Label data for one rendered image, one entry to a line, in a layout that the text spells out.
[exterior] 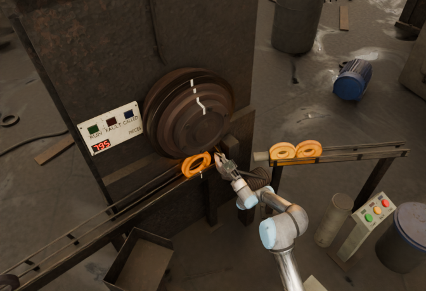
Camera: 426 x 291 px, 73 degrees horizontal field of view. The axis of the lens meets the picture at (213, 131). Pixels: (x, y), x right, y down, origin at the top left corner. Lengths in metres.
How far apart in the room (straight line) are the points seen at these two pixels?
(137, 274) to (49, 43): 1.08
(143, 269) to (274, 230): 0.67
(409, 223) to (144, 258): 1.51
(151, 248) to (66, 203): 1.26
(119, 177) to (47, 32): 0.75
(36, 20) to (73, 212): 1.80
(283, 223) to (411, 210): 1.04
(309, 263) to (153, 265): 1.13
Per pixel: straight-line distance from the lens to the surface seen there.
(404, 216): 2.13
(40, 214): 2.74
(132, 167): 1.55
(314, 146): 1.78
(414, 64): 3.80
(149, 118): 1.27
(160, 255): 1.58
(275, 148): 1.74
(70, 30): 1.13
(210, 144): 1.40
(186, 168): 1.60
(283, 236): 1.34
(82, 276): 2.35
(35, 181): 2.99
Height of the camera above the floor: 2.05
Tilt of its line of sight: 45 degrees down
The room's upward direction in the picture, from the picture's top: 2 degrees counter-clockwise
